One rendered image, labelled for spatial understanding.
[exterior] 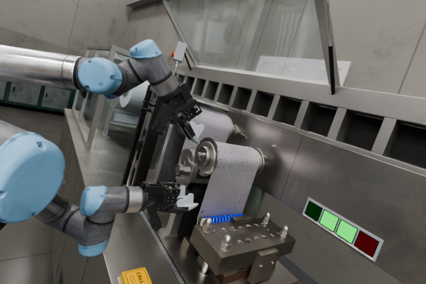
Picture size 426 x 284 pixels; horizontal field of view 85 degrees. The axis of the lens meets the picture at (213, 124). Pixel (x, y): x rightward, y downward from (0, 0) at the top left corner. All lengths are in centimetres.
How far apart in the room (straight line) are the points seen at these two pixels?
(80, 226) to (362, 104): 96
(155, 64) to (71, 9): 777
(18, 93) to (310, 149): 607
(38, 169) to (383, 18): 275
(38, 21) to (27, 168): 794
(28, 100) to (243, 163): 588
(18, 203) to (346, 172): 87
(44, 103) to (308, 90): 600
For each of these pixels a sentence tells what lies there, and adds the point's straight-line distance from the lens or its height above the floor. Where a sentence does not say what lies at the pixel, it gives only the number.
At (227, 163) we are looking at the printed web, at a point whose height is 125.
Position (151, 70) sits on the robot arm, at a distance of 67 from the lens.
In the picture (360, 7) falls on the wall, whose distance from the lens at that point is 295.
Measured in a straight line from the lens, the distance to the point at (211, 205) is 93.
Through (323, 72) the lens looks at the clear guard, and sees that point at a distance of 104.
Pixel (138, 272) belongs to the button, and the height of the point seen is 92.
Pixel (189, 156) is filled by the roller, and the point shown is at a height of 121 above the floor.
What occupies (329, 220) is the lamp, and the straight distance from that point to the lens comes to 96.
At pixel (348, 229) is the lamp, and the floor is 120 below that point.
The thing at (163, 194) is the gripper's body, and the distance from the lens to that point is 77.
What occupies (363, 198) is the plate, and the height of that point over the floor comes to 131.
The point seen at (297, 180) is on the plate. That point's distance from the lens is 101.
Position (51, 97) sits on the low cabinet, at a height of 40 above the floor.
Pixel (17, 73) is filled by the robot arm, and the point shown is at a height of 140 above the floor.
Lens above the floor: 147
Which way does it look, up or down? 6 degrees down
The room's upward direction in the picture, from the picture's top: 17 degrees clockwise
